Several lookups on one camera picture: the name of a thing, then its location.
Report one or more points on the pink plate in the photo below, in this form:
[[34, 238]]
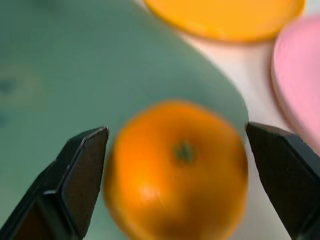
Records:
[[300, 80]]

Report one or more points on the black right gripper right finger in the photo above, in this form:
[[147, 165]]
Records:
[[287, 180]]

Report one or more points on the green plate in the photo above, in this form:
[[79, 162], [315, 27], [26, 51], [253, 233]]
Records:
[[87, 75]]

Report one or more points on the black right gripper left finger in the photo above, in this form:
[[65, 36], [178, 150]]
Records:
[[75, 175]]

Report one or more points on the orange plate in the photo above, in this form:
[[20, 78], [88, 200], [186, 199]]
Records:
[[225, 17]]

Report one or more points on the orange mandarin fruit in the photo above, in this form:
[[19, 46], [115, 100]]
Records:
[[175, 172]]

